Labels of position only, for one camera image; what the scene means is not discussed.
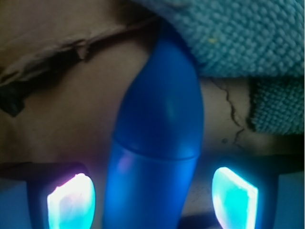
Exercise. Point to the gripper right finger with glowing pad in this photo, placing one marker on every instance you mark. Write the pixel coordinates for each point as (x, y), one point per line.
(260, 192)

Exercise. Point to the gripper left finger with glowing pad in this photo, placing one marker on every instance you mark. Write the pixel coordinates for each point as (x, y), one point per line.
(46, 196)

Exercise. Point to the blue plastic bottle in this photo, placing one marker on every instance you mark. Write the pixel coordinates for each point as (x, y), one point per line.
(156, 141)

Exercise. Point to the brown paper bag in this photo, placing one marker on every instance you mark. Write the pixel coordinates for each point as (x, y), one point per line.
(75, 60)

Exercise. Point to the teal microfiber cloth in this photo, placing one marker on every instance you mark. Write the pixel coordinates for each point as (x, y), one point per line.
(261, 39)

